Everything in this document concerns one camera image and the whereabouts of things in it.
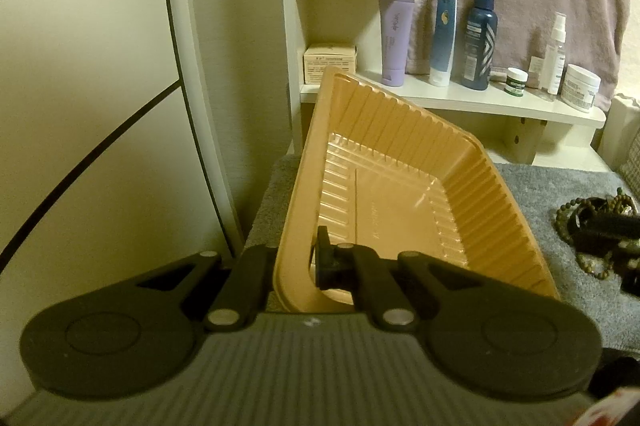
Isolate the brown bead bracelet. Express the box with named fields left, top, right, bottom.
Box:
left=575, top=248, right=623, bottom=281

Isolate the purple cosmetic tube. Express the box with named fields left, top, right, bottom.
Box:
left=378, top=0, right=416, bottom=87

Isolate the small white label bottle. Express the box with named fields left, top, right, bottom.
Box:
left=528, top=56, right=545, bottom=89

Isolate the orange plastic tray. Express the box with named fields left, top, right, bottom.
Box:
left=274, top=66, right=560, bottom=314

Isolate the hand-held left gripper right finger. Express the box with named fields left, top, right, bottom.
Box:
left=311, top=226, right=482, bottom=333

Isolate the white cream jar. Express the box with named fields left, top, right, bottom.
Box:
left=560, top=64, right=603, bottom=113

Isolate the white curved frame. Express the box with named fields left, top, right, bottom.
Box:
left=157, top=0, right=247, bottom=259

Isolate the white shelf unit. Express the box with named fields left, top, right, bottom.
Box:
left=277, top=0, right=608, bottom=167

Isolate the clear spray bottle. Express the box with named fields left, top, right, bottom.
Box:
left=540, top=12, right=569, bottom=96

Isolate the blue cosmetic tube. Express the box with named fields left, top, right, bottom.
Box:
left=428, top=0, right=459, bottom=87

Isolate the small green label jar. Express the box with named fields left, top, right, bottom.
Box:
left=504, top=68, right=530, bottom=97

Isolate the grey mat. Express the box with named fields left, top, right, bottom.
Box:
left=242, top=153, right=640, bottom=352

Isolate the dark blue spray bottle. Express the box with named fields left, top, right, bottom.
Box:
left=460, top=0, right=499, bottom=91

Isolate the cream cardboard box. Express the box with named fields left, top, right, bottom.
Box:
left=303, top=44, right=359, bottom=85

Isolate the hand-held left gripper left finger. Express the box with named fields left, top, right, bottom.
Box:
left=132, top=245, right=279, bottom=333

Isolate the dark bead necklace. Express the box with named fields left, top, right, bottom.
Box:
left=554, top=192, right=640, bottom=251

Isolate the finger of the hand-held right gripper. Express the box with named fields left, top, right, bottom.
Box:
left=574, top=212, right=640, bottom=241

